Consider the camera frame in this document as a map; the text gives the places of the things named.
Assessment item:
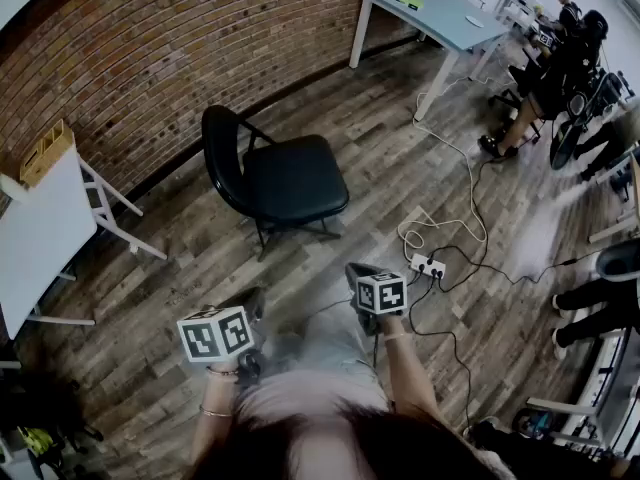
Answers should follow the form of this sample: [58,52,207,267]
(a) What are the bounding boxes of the black cable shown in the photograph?
[407,273,474,432]
[429,245,604,285]

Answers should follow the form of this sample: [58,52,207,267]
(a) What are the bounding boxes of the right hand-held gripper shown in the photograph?
[344,261,409,338]

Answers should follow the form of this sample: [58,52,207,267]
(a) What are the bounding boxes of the light blue desk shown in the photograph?
[348,0,511,122]

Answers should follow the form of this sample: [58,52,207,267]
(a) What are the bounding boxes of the white power strip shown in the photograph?
[409,252,448,279]

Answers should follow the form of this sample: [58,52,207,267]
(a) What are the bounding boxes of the white table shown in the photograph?
[0,142,169,342]

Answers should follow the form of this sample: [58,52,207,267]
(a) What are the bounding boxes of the person's pale shirt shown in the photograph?
[234,367,399,419]

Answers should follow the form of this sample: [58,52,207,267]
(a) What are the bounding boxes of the person's right forearm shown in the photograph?
[382,316,444,419]

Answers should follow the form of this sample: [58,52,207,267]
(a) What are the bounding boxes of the person's left forearm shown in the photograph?
[188,365,241,469]

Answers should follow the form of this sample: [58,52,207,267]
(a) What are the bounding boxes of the black office chair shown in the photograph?
[487,60,546,142]
[0,367,104,480]

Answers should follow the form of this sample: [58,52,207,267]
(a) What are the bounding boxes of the wicker organiser box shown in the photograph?
[18,119,77,188]

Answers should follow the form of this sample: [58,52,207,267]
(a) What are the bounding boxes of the white vase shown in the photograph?
[0,172,32,205]

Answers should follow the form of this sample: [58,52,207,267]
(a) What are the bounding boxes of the white cable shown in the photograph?
[397,75,504,255]

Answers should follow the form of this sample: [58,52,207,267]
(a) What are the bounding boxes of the yellow-green bag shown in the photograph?
[17,425,55,458]

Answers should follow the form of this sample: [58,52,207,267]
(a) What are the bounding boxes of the person's grey trousers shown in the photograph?
[262,307,384,387]

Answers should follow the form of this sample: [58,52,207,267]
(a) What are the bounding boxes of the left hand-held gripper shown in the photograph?
[176,286,266,386]

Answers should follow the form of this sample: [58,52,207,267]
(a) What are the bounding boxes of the white metal desk frame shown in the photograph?
[524,327,640,462]

